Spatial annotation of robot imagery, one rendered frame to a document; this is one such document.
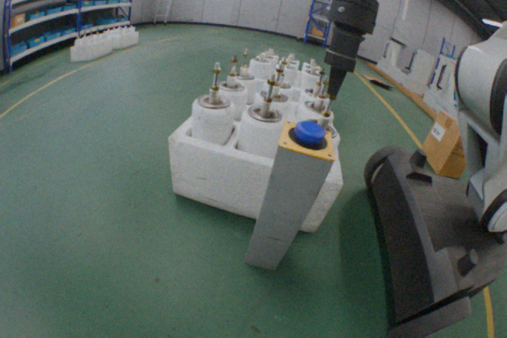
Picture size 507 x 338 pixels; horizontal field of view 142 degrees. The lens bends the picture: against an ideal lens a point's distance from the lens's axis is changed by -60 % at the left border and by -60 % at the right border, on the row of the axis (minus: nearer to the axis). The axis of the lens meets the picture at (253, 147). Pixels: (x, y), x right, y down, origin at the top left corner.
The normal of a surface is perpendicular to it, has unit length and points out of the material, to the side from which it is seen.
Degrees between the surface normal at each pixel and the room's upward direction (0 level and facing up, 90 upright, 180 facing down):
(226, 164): 90
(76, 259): 0
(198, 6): 90
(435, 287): 46
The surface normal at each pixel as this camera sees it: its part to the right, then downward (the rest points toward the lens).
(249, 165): -0.22, 0.53
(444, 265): -0.58, -0.74
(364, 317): 0.16, -0.81
